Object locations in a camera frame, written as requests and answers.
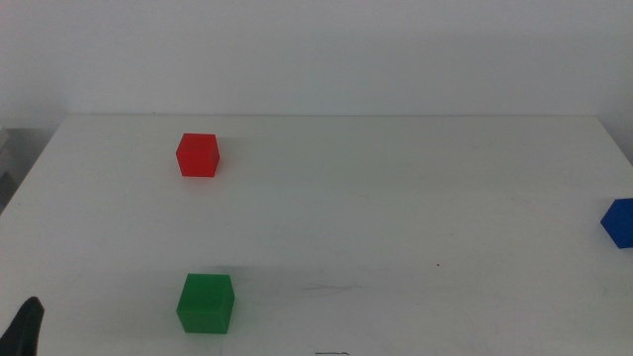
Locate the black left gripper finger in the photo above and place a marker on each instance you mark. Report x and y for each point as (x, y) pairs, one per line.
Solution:
(22, 331)

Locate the green cube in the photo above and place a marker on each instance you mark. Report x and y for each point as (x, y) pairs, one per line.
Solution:
(205, 304)

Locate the red cube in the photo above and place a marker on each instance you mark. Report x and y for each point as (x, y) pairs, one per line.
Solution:
(197, 155)

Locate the blue cube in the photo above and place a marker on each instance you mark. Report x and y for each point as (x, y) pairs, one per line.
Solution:
(620, 222)

